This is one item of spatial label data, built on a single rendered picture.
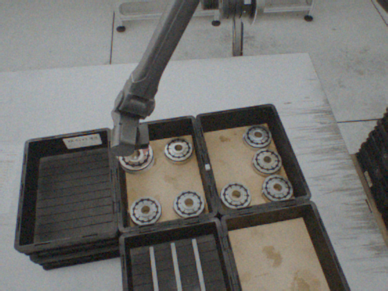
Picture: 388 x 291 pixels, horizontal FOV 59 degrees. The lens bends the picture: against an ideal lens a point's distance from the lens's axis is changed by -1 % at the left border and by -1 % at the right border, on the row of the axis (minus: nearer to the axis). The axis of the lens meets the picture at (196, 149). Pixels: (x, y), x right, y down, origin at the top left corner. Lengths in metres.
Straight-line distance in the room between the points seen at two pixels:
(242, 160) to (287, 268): 0.40
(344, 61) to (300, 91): 1.40
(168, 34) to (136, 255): 0.69
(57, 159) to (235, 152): 0.66
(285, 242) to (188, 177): 0.39
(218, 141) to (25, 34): 2.45
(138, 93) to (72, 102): 0.93
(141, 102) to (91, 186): 0.53
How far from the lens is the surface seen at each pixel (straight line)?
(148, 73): 0.77
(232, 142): 1.31
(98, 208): 1.22
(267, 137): 1.31
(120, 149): 0.84
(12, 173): 1.57
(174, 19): 0.72
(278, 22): 3.31
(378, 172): 2.09
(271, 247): 1.15
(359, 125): 2.66
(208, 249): 1.13
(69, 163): 1.34
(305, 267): 1.16
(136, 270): 1.12
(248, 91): 1.67
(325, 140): 1.57
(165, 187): 1.21
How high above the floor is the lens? 1.90
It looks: 56 degrees down
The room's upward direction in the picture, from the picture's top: straight up
